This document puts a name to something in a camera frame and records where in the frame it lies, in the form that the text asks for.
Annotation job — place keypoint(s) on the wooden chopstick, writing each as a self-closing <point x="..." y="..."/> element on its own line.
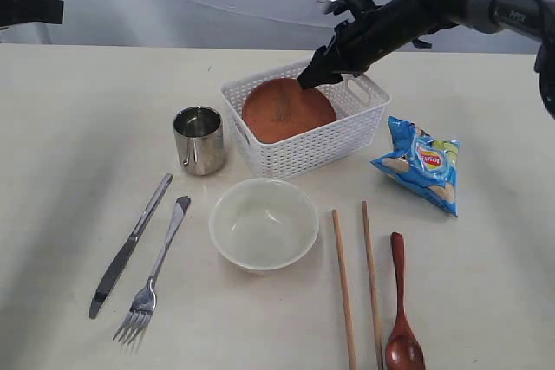
<point x="373" y="292"/>
<point x="345" y="292"/>

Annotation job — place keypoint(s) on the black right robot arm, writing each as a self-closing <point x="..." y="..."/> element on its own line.
<point x="377" y="30"/>

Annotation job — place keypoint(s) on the speckled beige ceramic bowl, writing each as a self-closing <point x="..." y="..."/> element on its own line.
<point x="261" y="225"/>

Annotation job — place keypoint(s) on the stainless steel fork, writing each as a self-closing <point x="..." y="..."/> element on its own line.
<point x="144" y="303"/>

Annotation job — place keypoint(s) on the white perforated plastic basket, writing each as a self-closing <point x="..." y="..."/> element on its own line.
<point x="359" y="104"/>

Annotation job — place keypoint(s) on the stainless steel cup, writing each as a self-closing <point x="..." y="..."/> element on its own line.
<point x="199" y="139"/>

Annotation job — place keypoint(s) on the brown wooden handled spoon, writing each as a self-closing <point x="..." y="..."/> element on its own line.
<point x="403" y="351"/>

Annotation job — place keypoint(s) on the blue potato chips bag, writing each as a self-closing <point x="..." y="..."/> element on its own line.
<point x="423" y="164"/>

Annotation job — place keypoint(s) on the terracotta brown plate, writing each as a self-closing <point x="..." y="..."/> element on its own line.
<point x="279" y="109"/>

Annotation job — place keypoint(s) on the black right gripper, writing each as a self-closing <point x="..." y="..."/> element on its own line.
<point x="351" y="50"/>

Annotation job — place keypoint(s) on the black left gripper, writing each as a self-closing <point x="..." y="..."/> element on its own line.
<point x="16" y="12"/>

